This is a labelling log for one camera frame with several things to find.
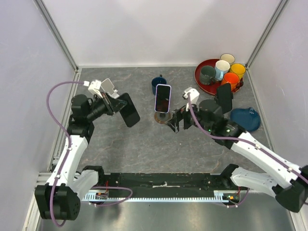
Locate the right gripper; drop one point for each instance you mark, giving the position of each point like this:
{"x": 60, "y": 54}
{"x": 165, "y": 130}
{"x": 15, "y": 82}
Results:
{"x": 182, "y": 113}

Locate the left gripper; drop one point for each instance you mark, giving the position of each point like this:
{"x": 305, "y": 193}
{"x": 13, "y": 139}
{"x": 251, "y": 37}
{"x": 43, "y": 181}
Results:
{"x": 112, "y": 105}

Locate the phone with lilac case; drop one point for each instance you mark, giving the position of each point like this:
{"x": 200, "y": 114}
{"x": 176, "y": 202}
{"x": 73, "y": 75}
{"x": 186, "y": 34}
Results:
{"x": 162, "y": 98}

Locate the black round base stand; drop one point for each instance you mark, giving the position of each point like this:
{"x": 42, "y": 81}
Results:
{"x": 216, "y": 100}

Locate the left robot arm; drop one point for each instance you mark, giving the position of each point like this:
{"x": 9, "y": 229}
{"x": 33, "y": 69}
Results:
{"x": 60, "y": 197}

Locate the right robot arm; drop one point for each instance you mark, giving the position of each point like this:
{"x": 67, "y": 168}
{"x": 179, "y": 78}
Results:
{"x": 285, "y": 181}

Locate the white folding phone stand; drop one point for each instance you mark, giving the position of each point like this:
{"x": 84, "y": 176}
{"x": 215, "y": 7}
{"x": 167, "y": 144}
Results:
{"x": 108, "y": 87}

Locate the round wooden base stand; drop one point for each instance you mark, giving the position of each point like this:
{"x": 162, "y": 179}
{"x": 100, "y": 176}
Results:
{"x": 162, "y": 118}

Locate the red round tray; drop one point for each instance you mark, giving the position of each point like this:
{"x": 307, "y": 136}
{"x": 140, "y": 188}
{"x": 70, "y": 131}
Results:
{"x": 209, "y": 89}

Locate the dark blue mug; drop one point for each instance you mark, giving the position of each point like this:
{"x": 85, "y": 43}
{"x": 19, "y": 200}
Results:
{"x": 157, "y": 80}

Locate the grey mug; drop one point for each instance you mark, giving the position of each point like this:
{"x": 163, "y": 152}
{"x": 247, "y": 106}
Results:
{"x": 207, "y": 75}

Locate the orange mug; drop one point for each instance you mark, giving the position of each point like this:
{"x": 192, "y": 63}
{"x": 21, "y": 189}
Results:
{"x": 233, "y": 79}

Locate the blue leaf-shaped dish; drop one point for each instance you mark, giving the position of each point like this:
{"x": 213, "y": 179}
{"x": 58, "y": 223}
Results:
{"x": 248, "y": 118}

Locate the light blue mug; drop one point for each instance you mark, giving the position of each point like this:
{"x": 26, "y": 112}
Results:
{"x": 221, "y": 68}

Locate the yellow mug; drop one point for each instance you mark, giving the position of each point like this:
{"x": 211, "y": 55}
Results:
{"x": 238, "y": 69}

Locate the cream mug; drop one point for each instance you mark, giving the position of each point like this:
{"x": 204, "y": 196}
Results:
{"x": 228, "y": 58}

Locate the black base bar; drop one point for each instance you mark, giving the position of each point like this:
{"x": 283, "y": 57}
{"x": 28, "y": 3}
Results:
{"x": 165, "y": 185}

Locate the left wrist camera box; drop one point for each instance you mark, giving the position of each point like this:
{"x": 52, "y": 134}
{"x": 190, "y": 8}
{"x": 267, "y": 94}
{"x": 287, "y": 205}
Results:
{"x": 94, "y": 87}

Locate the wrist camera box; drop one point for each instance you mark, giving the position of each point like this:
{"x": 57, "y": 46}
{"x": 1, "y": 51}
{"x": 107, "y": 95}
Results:
{"x": 192, "y": 93}
{"x": 94, "y": 87}

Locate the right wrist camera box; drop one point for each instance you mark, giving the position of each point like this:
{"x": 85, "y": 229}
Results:
{"x": 192, "y": 93}

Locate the slotted cable duct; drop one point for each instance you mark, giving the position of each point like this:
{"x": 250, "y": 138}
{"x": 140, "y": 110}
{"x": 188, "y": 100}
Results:
{"x": 94, "y": 197}

